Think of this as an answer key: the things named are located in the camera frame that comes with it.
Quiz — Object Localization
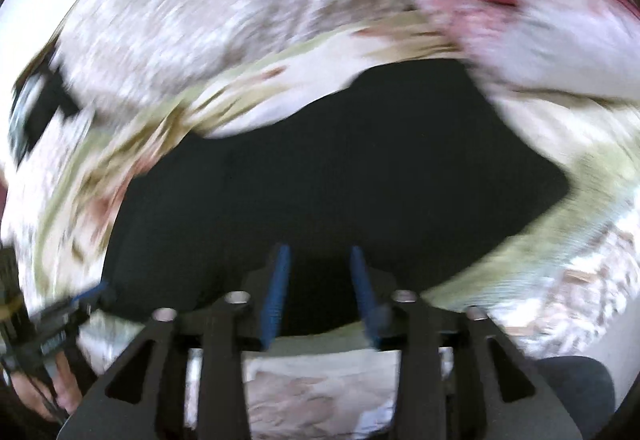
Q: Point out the dark cloth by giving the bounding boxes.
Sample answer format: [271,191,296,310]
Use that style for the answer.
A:
[11,54,82,167]

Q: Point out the pink floral quilt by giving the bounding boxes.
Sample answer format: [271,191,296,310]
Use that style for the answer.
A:
[390,0,640,96]

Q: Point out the black pants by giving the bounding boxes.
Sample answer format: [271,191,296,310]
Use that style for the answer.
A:
[100,57,572,337]

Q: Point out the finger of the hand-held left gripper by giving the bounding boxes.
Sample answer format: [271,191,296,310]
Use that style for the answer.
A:
[45,281,110,321]

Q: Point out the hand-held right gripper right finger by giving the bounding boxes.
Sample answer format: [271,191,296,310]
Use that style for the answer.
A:
[350,245,584,440]

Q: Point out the grey quilted blanket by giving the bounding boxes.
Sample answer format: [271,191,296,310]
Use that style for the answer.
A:
[50,0,418,138]

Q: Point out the person's left hand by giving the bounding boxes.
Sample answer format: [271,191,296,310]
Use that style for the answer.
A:
[10,352,85,422]

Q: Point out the person's leg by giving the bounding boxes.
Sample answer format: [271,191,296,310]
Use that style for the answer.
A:
[534,355,617,440]

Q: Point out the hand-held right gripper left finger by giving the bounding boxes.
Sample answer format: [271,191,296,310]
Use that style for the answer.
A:
[57,243,292,440]

